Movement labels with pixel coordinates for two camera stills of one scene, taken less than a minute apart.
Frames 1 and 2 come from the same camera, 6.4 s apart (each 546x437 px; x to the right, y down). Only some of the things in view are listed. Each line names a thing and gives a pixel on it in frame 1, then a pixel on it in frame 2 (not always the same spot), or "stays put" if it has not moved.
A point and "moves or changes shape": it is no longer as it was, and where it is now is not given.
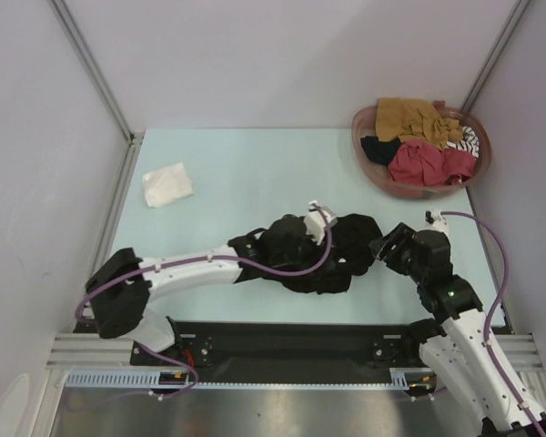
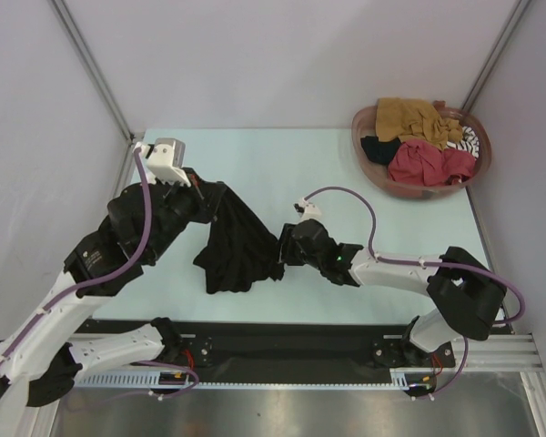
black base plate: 288,345 stays put
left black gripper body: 298,238 -> 207,197
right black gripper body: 395,242 -> 287,244
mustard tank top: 414,120 stays put
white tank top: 166,186 moves or changes shape
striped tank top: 470,142 stays put
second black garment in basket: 380,152 stays put
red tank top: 425,163 stays put
